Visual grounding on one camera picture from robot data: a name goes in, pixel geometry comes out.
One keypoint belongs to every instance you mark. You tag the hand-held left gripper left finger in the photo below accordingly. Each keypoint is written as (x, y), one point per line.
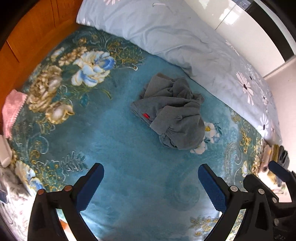
(89, 187)

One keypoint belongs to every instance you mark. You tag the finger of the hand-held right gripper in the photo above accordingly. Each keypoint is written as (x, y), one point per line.
(252, 182)
(277, 170)

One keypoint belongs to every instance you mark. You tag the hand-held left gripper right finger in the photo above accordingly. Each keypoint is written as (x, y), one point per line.
(212, 190)

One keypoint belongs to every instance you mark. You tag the grey knit garment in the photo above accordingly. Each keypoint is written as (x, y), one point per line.
(175, 111)

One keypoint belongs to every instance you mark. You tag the stack of folded clothes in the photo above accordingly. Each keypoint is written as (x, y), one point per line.
(268, 155)

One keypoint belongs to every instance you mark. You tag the teal floral blanket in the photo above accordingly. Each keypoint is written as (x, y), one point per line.
(120, 143)

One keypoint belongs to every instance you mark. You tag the white patterned sheet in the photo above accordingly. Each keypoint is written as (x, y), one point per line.
(13, 201)

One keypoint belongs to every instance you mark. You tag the small white box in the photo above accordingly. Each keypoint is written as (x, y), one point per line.
(4, 153)

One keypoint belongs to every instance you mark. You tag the pink cloth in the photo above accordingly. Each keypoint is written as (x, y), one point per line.
(12, 109)

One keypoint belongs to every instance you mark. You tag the white glossy wardrobe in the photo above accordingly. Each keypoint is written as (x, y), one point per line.
(242, 27)

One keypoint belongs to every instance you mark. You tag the wooden headboard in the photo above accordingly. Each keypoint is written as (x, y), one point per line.
(34, 34)

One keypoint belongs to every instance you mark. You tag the light blue floral quilt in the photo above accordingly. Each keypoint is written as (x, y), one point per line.
(166, 34)

